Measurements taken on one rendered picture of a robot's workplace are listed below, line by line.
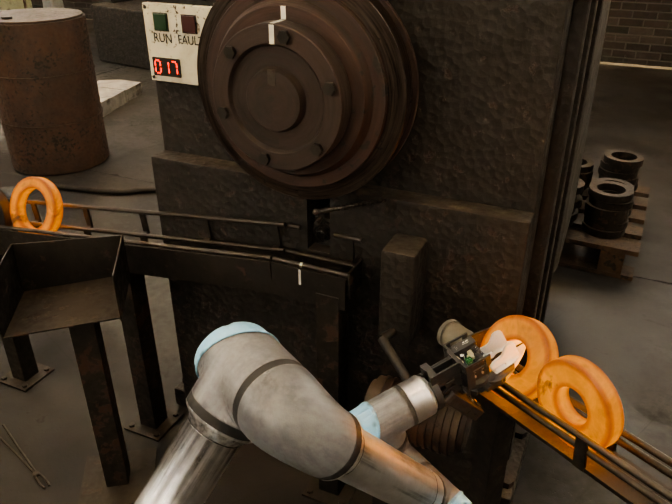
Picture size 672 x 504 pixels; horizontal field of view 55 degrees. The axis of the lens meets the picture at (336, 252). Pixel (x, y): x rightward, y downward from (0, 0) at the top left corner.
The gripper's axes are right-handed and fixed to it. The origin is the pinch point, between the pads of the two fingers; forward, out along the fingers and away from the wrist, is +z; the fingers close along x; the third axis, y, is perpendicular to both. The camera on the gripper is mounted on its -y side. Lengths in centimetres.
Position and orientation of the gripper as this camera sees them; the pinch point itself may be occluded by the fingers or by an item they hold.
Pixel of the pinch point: (519, 348)
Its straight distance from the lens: 125.7
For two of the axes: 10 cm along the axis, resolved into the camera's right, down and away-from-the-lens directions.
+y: -2.2, -7.8, -5.8
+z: 8.7, -4.2, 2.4
